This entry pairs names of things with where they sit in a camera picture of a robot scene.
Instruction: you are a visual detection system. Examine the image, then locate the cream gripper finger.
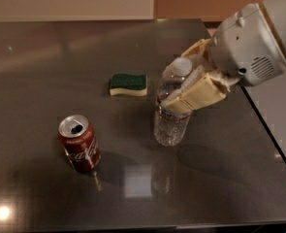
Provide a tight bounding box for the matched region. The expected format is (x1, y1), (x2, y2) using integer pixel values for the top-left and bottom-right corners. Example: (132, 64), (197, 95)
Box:
(160, 65), (240, 115)
(181, 39), (210, 59)

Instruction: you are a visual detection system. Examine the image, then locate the clear plastic water bottle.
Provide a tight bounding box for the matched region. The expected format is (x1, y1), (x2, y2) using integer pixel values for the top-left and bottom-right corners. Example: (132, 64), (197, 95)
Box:
(153, 53), (211, 148)

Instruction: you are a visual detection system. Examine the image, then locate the green and yellow sponge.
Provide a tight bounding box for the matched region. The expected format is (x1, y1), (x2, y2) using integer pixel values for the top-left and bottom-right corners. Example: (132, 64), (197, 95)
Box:
(110, 74), (147, 96)

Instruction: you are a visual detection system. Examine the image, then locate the grey side table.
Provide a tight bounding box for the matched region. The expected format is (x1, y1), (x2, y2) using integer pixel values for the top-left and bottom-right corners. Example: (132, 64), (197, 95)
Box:
(246, 72), (286, 158)

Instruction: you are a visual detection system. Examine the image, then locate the red coca-cola can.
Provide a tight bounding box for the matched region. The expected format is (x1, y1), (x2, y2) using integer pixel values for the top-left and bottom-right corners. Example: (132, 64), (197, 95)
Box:
(58, 115), (101, 173)

